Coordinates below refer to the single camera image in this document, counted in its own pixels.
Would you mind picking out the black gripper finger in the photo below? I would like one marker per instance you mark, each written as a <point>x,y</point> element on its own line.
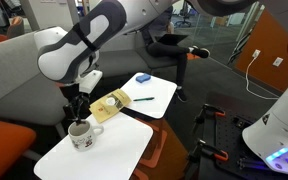
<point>75,113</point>
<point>84,103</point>

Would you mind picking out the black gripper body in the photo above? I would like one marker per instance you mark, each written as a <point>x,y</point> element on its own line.
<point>71,94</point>

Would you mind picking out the white printed ceramic mug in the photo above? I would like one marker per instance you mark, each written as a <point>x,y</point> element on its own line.
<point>82,138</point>

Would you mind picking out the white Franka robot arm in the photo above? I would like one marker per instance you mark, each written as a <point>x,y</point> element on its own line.
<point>84,36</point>

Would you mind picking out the white side table top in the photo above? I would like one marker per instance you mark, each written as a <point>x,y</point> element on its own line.
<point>154,96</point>
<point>107,150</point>

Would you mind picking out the grey sofa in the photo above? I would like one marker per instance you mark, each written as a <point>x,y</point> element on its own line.
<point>20,86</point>

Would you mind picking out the green pen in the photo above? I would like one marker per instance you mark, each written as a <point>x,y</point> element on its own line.
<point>144,99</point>

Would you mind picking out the blue sponge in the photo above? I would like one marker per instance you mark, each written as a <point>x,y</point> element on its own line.
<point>143,78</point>

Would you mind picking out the orange and peach sofa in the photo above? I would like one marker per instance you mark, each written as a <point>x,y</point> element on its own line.
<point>4,146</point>

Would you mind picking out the orange side table base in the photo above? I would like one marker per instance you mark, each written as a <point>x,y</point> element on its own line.
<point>160,146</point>

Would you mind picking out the black laptop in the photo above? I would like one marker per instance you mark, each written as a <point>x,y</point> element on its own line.
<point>172,38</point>

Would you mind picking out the black orange-tipped clamp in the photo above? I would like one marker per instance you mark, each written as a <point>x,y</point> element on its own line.
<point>210,151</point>
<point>210,111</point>

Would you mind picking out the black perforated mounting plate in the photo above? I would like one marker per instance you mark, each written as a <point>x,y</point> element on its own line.
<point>230,133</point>

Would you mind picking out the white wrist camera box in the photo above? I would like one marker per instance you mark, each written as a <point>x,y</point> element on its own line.
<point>91,81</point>

